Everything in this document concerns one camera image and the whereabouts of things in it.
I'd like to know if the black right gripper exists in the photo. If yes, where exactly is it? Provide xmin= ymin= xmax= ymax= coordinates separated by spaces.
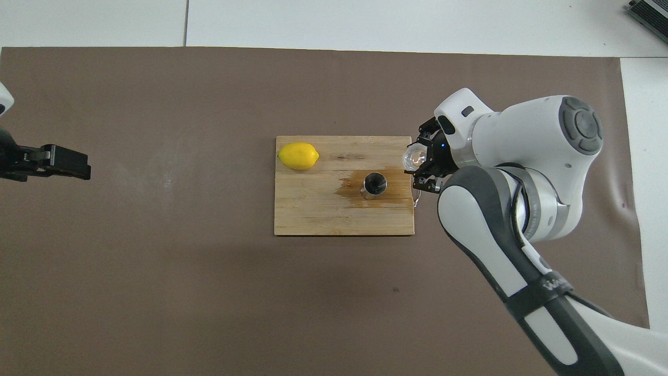
xmin=407 ymin=117 xmax=460 ymax=194

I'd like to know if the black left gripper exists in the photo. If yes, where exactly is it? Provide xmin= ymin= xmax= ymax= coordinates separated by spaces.
xmin=0 ymin=127 xmax=92 ymax=182

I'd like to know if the steel jigger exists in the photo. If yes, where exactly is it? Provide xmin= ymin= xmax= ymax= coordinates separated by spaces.
xmin=360 ymin=172 xmax=388 ymax=201

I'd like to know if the wooden cutting board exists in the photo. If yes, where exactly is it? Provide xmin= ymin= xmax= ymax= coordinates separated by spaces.
xmin=274 ymin=136 xmax=419 ymax=237

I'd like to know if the yellow lemon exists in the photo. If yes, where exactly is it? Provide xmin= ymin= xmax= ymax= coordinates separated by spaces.
xmin=278 ymin=142 xmax=320 ymax=171

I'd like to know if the brown paper table mat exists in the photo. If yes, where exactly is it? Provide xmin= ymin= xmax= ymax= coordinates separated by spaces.
xmin=0 ymin=47 xmax=650 ymax=376

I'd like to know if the grey metal device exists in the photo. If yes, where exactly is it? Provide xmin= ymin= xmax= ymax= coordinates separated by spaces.
xmin=628 ymin=0 xmax=668 ymax=29

